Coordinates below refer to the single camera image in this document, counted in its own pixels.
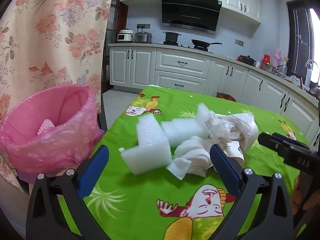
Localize black casserole pot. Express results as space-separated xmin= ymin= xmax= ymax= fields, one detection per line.
xmin=236 ymin=55 xmax=256 ymax=66

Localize silver pressure cooker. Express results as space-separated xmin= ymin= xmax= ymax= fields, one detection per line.
xmin=134 ymin=31 xmax=152 ymax=43

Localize wooden glass door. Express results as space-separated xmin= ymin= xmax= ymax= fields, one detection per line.
xmin=101 ymin=0 xmax=128 ymax=93

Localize pink thermos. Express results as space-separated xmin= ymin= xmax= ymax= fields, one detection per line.
xmin=271 ymin=49 xmax=283 ymax=67

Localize white crumpled plastic bag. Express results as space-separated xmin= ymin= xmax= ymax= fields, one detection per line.
xmin=204 ymin=111 xmax=259 ymax=153

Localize pink foam fruit net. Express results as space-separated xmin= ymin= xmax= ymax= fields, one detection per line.
xmin=37 ymin=119 xmax=55 ymax=135

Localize white foam block left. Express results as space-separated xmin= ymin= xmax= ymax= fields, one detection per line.
xmin=161 ymin=103 xmax=210 ymax=147

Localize person's right hand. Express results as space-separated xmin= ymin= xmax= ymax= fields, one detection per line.
xmin=291 ymin=172 xmax=320 ymax=215

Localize red kettle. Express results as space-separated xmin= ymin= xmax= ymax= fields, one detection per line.
xmin=262 ymin=54 xmax=271 ymax=64

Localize green cartoon tablecloth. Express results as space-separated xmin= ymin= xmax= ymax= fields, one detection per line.
xmin=84 ymin=86 xmax=307 ymax=239

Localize pink lined trash bin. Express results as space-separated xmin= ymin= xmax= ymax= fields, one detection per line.
xmin=1 ymin=85 xmax=104 ymax=184

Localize black frying pan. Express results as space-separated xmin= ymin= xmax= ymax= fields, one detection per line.
xmin=191 ymin=39 xmax=223 ymax=51

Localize white lower cabinets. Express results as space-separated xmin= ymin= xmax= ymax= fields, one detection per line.
xmin=108 ymin=43 xmax=319 ymax=143

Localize steel bowl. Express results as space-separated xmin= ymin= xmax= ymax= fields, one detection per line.
xmin=260 ymin=62 xmax=278 ymax=74

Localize white foam block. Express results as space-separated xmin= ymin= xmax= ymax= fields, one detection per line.
xmin=120 ymin=114 xmax=172 ymax=176
xmin=161 ymin=103 xmax=210 ymax=147

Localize chrome faucet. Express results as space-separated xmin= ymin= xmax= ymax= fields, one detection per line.
xmin=305 ymin=60 xmax=317 ymax=86

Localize white paper cup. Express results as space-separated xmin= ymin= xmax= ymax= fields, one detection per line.
xmin=219 ymin=138 xmax=245 ymax=167

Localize red floor bin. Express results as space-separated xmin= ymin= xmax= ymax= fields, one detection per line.
xmin=216 ymin=93 xmax=236 ymax=102

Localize black stock pot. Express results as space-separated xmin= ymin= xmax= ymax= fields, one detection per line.
xmin=163 ymin=31 xmax=180 ymax=44

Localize floral curtain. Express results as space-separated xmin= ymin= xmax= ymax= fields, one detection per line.
xmin=0 ymin=0 xmax=116 ymax=193

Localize white paper towel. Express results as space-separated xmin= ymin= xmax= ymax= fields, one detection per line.
xmin=166 ymin=136 xmax=214 ymax=180

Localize black range hood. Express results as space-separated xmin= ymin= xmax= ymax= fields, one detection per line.
xmin=161 ymin=0 xmax=222 ymax=33

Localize white rice cooker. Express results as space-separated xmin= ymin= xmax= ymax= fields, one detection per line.
xmin=117 ymin=29 xmax=133 ymax=43

